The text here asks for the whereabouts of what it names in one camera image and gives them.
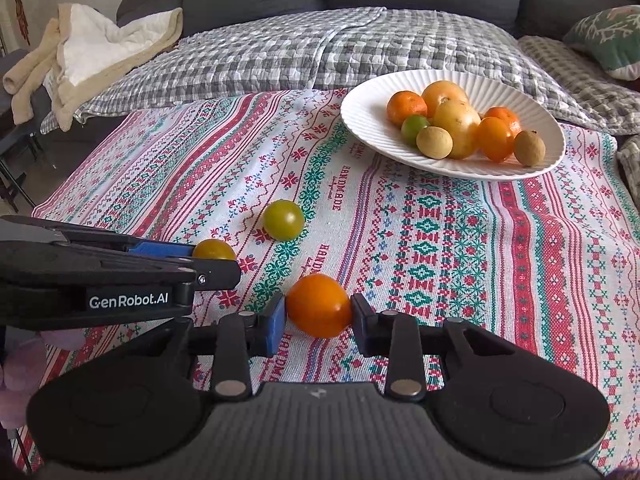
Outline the pink fuzzy cloth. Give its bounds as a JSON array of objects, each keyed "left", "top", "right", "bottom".
[{"left": 0, "top": 329, "right": 88, "bottom": 433}]

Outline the small tan longan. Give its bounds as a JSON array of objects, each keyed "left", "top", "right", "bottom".
[
  {"left": 513, "top": 130, "right": 546, "bottom": 167},
  {"left": 416, "top": 126, "right": 454, "bottom": 160}
]

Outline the red green patterned cloth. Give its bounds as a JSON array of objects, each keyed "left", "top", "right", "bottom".
[{"left": 10, "top": 87, "right": 640, "bottom": 478}]

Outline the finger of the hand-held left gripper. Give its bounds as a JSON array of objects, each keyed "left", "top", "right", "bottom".
[
  {"left": 0, "top": 242, "right": 242, "bottom": 292},
  {"left": 0, "top": 216, "right": 196, "bottom": 261}
]

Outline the white ribbed plate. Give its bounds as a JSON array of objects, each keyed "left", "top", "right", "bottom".
[{"left": 340, "top": 70, "right": 566, "bottom": 181}]

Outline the small bright green tomato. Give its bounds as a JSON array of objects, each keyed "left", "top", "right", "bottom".
[{"left": 401, "top": 114, "right": 431, "bottom": 147}]

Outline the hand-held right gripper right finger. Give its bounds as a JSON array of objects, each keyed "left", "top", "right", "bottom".
[{"left": 350, "top": 293, "right": 503, "bottom": 402}]

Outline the green white patterned pillow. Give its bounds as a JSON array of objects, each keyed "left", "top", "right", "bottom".
[{"left": 562, "top": 5, "right": 640, "bottom": 81}]

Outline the large orange tomato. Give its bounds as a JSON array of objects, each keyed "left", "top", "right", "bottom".
[{"left": 285, "top": 273, "right": 353, "bottom": 339}]

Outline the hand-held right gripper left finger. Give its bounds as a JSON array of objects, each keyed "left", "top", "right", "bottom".
[{"left": 150, "top": 292, "right": 287, "bottom": 401}]

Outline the red wall hanging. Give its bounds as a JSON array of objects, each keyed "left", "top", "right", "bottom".
[{"left": 12, "top": 0, "right": 33, "bottom": 48}]

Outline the orange tangerine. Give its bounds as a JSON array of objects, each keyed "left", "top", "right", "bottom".
[
  {"left": 386, "top": 90, "right": 429, "bottom": 128},
  {"left": 482, "top": 106, "right": 522, "bottom": 138}
]

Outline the small orange tomato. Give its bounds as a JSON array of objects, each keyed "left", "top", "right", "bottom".
[{"left": 476, "top": 116, "right": 516, "bottom": 163}]

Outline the dark chair frame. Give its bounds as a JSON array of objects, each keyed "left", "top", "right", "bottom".
[{"left": 0, "top": 50, "right": 56, "bottom": 211}]

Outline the grey checked quilt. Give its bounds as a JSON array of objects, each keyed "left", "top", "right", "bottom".
[{"left": 40, "top": 6, "right": 601, "bottom": 136}]

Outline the cream fleece blanket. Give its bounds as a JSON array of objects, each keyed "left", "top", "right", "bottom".
[{"left": 2, "top": 2, "right": 184, "bottom": 131}]

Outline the yellow tomato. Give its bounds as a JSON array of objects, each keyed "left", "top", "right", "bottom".
[{"left": 192, "top": 239, "right": 237, "bottom": 262}]

